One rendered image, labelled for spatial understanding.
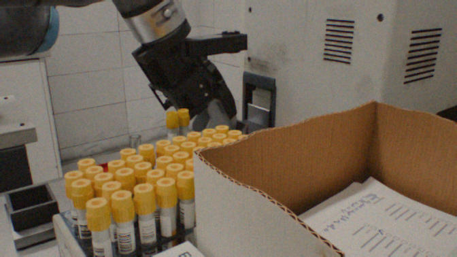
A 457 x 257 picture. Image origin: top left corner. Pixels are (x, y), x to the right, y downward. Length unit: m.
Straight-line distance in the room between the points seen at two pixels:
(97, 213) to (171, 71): 0.29
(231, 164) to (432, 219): 0.20
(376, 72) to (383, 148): 0.10
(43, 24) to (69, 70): 2.00
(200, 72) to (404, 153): 0.28
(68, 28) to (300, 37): 2.32
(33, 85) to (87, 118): 0.86
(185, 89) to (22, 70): 1.64
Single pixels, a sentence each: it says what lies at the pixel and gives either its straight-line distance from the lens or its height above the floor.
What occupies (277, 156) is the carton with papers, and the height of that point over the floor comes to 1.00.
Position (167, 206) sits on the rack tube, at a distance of 0.31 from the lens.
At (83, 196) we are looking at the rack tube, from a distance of 0.32.
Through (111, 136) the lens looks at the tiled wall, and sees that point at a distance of 3.02.
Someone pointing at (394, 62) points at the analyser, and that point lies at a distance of 0.51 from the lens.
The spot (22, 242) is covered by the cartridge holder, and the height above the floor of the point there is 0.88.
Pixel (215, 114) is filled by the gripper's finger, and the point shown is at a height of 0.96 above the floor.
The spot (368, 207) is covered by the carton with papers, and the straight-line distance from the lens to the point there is 0.40.
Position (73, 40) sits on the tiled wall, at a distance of 2.80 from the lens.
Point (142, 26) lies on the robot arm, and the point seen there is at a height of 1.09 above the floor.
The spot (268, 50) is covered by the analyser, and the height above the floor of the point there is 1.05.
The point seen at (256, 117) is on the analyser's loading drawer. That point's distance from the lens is 0.68.
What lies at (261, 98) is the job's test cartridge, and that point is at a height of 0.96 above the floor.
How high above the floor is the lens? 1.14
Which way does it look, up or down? 20 degrees down
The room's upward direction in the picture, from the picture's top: straight up
